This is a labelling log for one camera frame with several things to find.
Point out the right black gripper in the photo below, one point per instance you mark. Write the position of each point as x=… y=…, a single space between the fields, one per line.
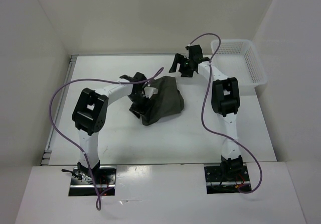
x=180 y=59

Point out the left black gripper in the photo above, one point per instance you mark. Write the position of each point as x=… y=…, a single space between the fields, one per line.
x=142 y=109

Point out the olive green shorts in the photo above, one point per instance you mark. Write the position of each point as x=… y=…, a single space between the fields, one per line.
x=167 y=102

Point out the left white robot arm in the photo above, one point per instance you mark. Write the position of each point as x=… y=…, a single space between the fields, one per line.
x=90 y=113

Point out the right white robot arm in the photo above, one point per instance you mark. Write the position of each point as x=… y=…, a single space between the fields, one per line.
x=225 y=101

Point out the white plastic basket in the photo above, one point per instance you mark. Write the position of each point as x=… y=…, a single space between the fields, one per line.
x=239 y=58

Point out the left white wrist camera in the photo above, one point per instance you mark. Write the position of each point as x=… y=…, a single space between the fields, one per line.
x=149 y=91

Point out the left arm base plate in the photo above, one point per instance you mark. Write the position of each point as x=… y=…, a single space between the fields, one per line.
x=82 y=185

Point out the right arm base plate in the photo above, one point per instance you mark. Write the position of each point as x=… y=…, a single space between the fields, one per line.
x=216 y=183

